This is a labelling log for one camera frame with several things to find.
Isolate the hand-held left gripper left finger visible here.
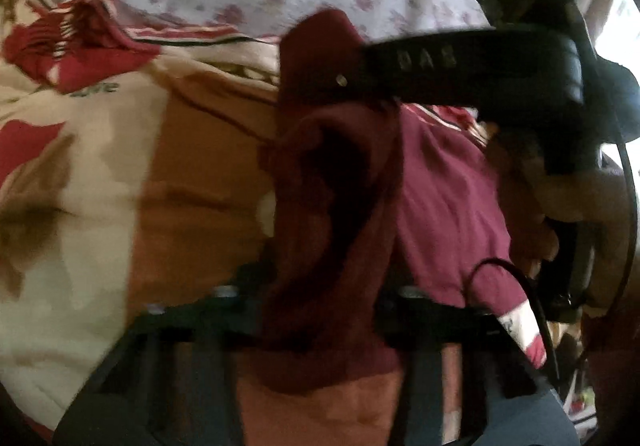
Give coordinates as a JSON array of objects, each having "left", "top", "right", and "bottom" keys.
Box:
[{"left": 55, "top": 266, "right": 275, "bottom": 446}]

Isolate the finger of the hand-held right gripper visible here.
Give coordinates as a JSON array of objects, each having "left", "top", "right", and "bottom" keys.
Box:
[{"left": 330, "top": 38, "right": 401, "bottom": 102}]

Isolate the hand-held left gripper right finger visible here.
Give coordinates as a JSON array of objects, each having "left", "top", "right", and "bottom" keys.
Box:
[{"left": 375, "top": 285, "right": 581, "bottom": 446}]

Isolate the maroon sweater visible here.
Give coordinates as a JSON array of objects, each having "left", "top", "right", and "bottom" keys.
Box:
[{"left": 257, "top": 8, "right": 407, "bottom": 394}]

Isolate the person's right forearm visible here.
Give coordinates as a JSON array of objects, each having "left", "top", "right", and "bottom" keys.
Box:
[{"left": 582, "top": 303, "right": 640, "bottom": 432}]

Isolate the person's right hand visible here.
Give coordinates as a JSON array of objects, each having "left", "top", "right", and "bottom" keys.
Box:
[{"left": 487, "top": 126, "right": 631, "bottom": 312}]

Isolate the bright window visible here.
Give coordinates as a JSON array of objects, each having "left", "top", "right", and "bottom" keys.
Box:
[{"left": 595, "top": 0, "right": 640, "bottom": 74}]

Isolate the printed cream orange blanket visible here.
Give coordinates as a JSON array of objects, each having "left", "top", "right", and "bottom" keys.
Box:
[{"left": 0, "top": 0, "right": 551, "bottom": 446}]

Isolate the black cable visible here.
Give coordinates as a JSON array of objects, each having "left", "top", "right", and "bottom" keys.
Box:
[
  {"left": 460, "top": 257, "right": 557, "bottom": 377},
  {"left": 585, "top": 56, "right": 640, "bottom": 312}
]

